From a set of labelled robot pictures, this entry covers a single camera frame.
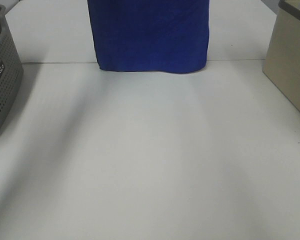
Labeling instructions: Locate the blue microfibre towel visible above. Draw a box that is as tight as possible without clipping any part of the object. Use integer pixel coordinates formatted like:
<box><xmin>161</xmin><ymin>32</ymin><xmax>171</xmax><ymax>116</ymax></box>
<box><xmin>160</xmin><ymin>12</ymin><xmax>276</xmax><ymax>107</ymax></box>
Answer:
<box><xmin>87</xmin><ymin>0</ymin><xmax>210</xmax><ymax>74</ymax></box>

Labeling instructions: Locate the beige storage box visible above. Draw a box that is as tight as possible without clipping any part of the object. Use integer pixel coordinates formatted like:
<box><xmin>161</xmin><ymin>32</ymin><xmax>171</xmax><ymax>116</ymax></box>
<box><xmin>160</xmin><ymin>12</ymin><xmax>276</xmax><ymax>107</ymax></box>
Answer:
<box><xmin>262</xmin><ymin>0</ymin><xmax>300</xmax><ymax>112</ymax></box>

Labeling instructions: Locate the grey perforated plastic basket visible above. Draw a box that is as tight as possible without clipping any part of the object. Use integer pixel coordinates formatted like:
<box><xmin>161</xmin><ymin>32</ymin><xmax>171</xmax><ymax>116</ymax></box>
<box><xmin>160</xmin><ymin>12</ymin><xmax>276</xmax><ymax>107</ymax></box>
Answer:
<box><xmin>0</xmin><ymin>4</ymin><xmax>24</xmax><ymax>129</ymax></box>

